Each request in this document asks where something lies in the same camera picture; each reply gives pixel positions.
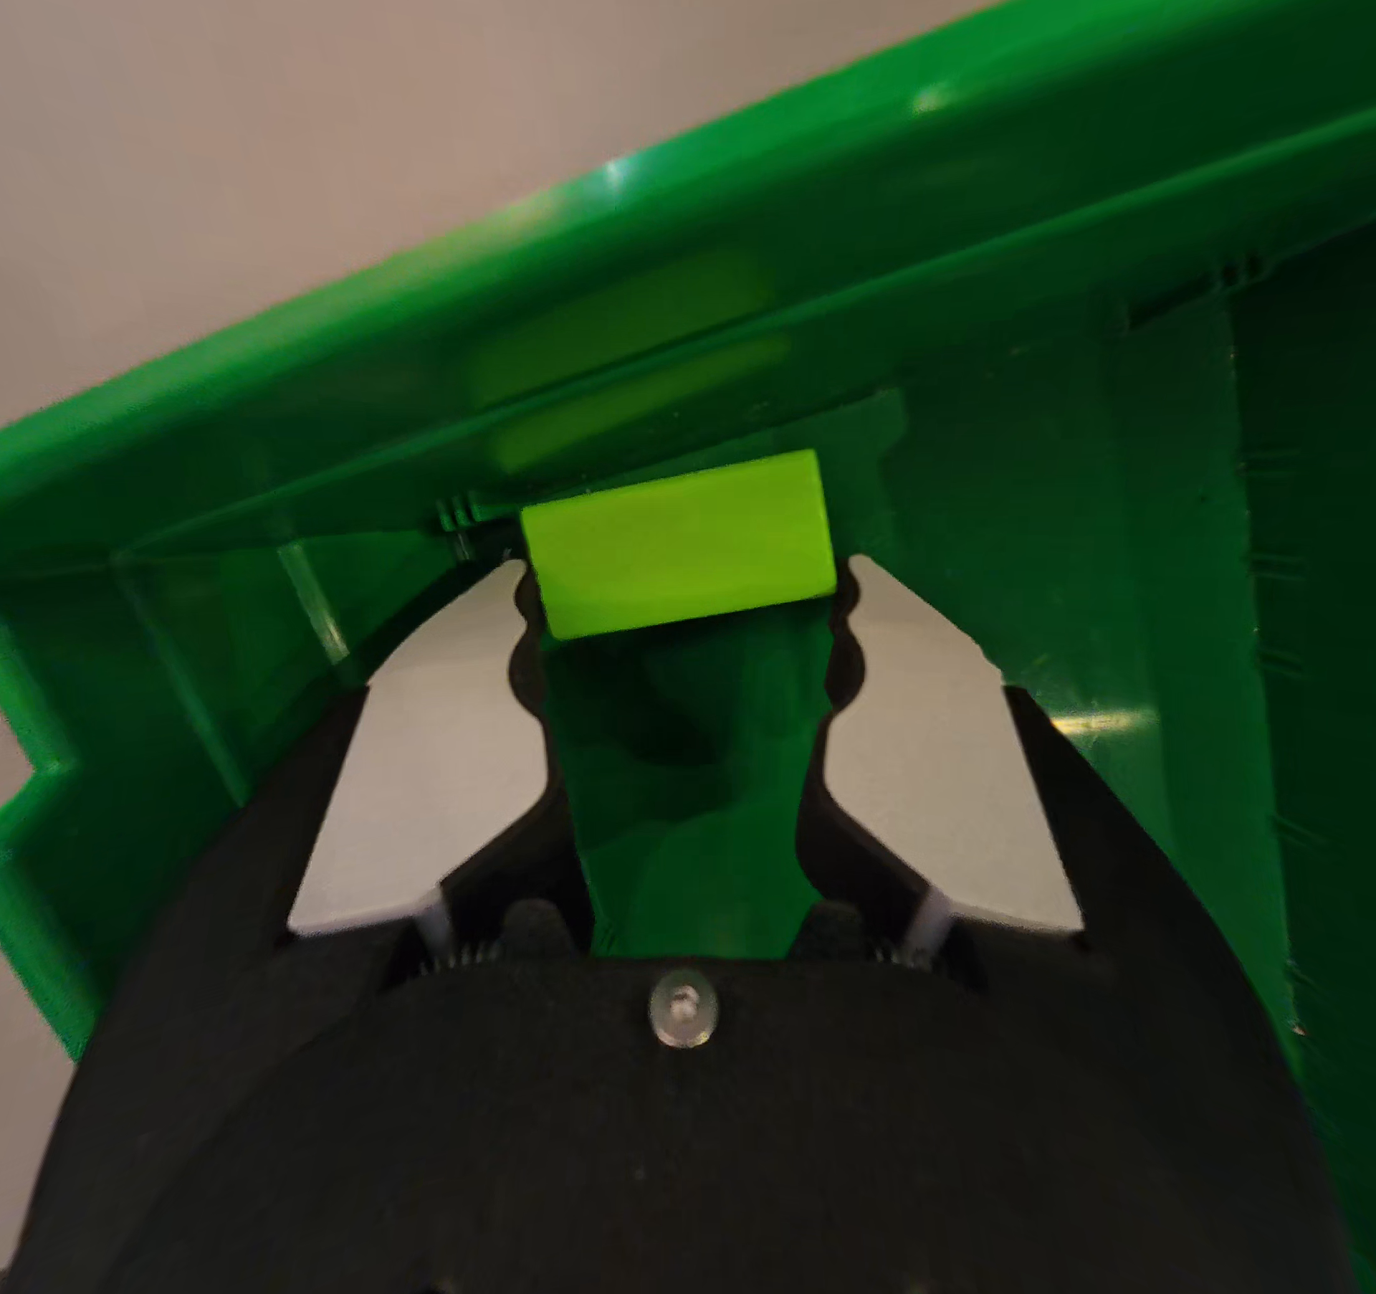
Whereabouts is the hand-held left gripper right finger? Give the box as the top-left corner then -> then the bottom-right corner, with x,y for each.
791,553 -> 1086,966

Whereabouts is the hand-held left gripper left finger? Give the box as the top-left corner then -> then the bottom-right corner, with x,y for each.
287,559 -> 591,956

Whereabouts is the lime green block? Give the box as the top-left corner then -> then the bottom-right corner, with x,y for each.
519,449 -> 839,641

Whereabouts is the green plastic bin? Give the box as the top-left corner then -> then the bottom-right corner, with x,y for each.
0,0 -> 1376,1294

